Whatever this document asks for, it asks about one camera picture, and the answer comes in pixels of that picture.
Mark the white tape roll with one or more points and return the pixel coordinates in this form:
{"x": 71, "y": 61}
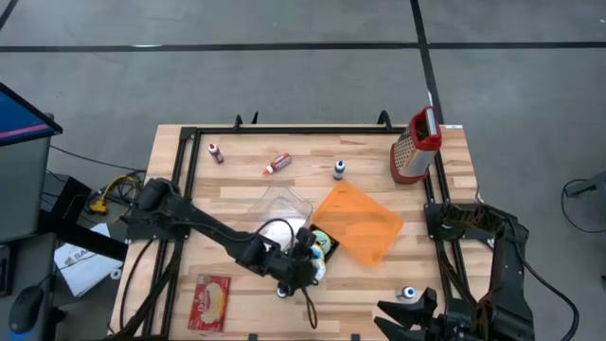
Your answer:
{"x": 116, "y": 274}

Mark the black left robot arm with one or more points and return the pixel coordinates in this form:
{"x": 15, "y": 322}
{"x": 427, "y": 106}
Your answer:
{"x": 199, "y": 220}

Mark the white label sticker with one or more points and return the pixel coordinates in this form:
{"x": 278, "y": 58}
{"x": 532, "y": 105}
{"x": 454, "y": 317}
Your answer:
{"x": 453, "y": 126}

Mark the small blue paint bottle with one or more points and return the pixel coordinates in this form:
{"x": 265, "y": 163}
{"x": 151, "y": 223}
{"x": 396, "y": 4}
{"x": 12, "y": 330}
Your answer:
{"x": 339, "y": 170}
{"x": 406, "y": 292}
{"x": 282, "y": 293}

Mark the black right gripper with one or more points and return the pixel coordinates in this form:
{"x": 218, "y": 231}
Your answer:
{"x": 450, "y": 324}

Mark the black metal stand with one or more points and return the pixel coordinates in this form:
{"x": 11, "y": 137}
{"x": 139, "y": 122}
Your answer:
{"x": 85, "y": 239}

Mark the grey computer desk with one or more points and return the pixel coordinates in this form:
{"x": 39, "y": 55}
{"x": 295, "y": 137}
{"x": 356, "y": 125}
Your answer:
{"x": 28, "y": 265}

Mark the dark red paint bottle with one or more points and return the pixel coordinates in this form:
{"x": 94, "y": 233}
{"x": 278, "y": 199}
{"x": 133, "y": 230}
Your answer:
{"x": 216, "y": 154}

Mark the black aluminium table frame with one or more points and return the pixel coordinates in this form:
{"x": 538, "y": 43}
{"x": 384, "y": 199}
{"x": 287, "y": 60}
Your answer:
{"x": 308, "y": 129}

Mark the red bottle orange cap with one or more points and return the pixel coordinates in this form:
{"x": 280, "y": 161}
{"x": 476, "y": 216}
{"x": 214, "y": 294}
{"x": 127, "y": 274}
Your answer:
{"x": 279, "y": 163}

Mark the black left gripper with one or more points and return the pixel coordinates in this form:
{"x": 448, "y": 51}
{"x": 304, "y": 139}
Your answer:
{"x": 291, "y": 270}

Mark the computer monitor blue screen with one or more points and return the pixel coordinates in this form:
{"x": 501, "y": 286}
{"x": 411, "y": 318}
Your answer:
{"x": 23, "y": 180}

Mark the white printed paper bag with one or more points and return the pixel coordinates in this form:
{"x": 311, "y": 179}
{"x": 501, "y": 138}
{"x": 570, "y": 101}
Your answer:
{"x": 83, "y": 270}

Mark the red popcorn bag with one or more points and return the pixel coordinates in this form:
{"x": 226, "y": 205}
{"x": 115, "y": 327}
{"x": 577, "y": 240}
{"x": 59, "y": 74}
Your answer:
{"x": 209, "y": 303}

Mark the red steel box grater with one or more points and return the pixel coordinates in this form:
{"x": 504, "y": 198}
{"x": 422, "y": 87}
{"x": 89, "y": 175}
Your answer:
{"x": 414, "y": 156}

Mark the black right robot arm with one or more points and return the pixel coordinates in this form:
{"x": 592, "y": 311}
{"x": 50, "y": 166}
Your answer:
{"x": 509, "y": 265}

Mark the black frame hook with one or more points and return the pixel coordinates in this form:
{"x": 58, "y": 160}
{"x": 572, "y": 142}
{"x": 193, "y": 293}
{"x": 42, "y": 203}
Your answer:
{"x": 385, "y": 116}
{"x": 254, "y": 119}
{"x": 238, "y": 122}

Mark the black computer mouse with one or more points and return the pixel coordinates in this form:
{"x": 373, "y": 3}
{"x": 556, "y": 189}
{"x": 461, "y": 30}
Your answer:
{"x": 26, "y": 308}

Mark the black table edge clip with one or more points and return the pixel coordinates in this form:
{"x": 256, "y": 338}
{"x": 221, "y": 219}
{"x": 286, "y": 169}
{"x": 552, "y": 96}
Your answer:
{"x": 355, "y": 337}
{"x": 253, "y": 337}

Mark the white frosted toy donut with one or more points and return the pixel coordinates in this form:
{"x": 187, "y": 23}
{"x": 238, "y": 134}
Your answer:
{"x": 321, "y": 273}

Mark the black mesh tray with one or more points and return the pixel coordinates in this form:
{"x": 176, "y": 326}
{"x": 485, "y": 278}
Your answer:
{"x": 333, "y": 246}

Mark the clear plastic container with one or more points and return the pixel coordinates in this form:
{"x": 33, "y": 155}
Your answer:
{"x": 279, "y": 203}

